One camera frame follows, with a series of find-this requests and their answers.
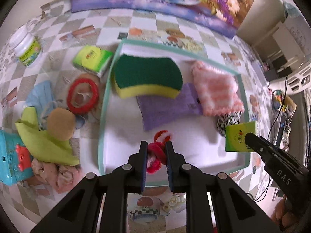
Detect green tissue pack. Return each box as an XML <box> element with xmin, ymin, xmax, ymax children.
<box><xmin>72</xmin><ymin>45</ymin><xmax>114</xmax><ymax>77</ymax></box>
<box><xmin>225</xmin><ymin>121</ymin><xmax>260</xmax><ymax>153</ymax></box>

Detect tan round sponge puff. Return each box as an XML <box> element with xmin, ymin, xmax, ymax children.
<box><xmin>46</xmin><ymin>107</ymin><xmax>75</xmax><ymax>142</ymax></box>

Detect red pink fluffy scrunchie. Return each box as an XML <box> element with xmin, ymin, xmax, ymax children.
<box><xmin>147</xmin><ymin>130</ymin><xmax>172</xmax><ymax>174</ymax></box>

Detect light blue face mask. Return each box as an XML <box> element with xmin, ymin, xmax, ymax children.
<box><xmin>25</xmin><ymin>81</ymin><xmax>58</xmax><ymax>130</ymax></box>

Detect person's right hand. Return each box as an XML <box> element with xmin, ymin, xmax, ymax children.
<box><xmin>270</xmin><ymin>197</ymin><xmax>299</xmax><ymax>230</ymax></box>

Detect pink crumpled cloth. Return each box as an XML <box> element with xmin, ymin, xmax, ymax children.
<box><xmin>31</xmin><ymin>159</ymin><xmax>83</xmax><ymax>194</ymax></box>

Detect black white patterned scrunchie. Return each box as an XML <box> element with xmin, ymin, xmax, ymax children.
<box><xmin>216</xmin><ymin>111</ymin><xmax>242</xmax><ymax>137</ymax></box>

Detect teal-rimmed white tray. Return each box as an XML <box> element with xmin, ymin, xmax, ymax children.
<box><xmin>98</xmin><ymin>39</ymin><xmax>250</xmax><ymax>175</ymax></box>

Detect yellow-green cloth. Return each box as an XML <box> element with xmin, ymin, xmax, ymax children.
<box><xmin>15</xmin><ymin>107</ymin><xmax>80</xmax><ymax>166</ymax></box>

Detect white plastic basket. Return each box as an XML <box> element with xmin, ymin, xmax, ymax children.
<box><xmin>268</xmin><ymin>61</ymin><xmax>310</xmax><ymax>95</ymax></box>

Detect pink white fluffy cloth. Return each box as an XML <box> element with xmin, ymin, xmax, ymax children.
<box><xmin>191</xmin><ymin>61</ymin><xmax>245</xmax><ymax>116</ymax></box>

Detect teal plastic toy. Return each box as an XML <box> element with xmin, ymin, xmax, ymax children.
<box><xmin>0</xmin><ymin>130</ymin><xmax>33</xmax><ymax>186</ymax></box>

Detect purple cloth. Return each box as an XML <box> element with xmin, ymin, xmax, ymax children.
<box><xmin>136</xmin><ymin>83</ymin><xmax>203</xmax><ymax>131</ymax></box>

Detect green yellow scrub sponge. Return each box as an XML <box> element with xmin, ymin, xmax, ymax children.
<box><xmin>113</xmin><ymin>54</ymin><xmax>183</xmax><ymax>99</ymax></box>

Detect checkered patterned tablecloth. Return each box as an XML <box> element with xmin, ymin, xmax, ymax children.
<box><xmin>1</xmin><ymin>0</ymin><xmax>271</xmax><ymax>232</ymax></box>

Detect white pill bottle green label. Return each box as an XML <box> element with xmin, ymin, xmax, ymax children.
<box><xmin>9</xmin><ymin>25</ymin><xmax>42</xmax><ymax>67</ymax></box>

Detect red tape ring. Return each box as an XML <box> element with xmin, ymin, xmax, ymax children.
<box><xmin>66</xmin><ymin>78</ymin><xmax>100</xmax><ymax>115</ymax></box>

